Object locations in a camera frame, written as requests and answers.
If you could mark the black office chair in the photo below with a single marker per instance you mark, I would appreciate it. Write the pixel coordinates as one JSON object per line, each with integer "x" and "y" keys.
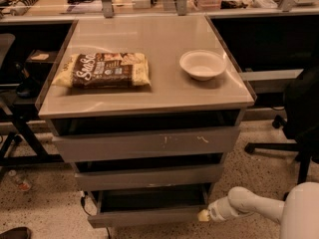
{"x": 301, "y": 103}

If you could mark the grey bottom drawer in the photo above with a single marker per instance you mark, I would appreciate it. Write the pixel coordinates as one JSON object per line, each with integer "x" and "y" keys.
{"x": 157, "y": 205}

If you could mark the grey drawer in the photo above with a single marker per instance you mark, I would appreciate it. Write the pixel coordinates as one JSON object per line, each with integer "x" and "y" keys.
{"x": 142, "y": 144}
{"x": 151, "y": 177}
{"x": 157, "y": 205}

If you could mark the white paper bowl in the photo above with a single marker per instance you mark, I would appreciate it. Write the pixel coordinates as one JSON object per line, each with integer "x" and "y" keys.
{"x": 202, "y": 65}

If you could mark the dark shoe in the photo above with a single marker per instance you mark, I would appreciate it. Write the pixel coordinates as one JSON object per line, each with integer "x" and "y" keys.
{"x": 16, "y": 233}

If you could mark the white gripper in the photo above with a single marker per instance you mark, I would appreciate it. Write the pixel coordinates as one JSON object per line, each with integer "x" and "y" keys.
{"x": 212, "y": 212}

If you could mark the black coiled spring tool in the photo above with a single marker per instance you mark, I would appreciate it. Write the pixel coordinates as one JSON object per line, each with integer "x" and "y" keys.
{"x": 21, "y": 7}

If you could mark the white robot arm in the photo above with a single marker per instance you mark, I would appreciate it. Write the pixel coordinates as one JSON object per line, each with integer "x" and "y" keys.
{"x": 298, "y": 215}

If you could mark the plastic bottle on floor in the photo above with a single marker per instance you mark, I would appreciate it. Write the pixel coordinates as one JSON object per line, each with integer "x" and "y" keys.
{"x": 20, "y": 180}

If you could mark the black desk frame left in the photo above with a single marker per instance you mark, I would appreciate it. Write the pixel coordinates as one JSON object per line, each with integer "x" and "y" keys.
{"x": 22, "y": 132}

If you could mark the long background workbench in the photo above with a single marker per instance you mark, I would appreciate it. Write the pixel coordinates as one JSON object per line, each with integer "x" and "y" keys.
{"x": 47, "y": 9}

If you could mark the grey top drawer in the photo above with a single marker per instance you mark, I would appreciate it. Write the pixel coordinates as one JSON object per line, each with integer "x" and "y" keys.
{"x": 142, "y": 144}

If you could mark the brown yellow snack bag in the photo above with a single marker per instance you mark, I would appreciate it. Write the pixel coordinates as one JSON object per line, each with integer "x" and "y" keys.
{"x": 104, "y": 70}

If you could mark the grey drawer cabinet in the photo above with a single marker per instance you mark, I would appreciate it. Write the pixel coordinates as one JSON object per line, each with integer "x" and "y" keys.
{"x": 172, "y": 101}

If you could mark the grey middle drawer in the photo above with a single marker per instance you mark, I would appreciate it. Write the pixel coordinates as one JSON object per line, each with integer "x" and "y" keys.
{"x": 151, "y": 177}

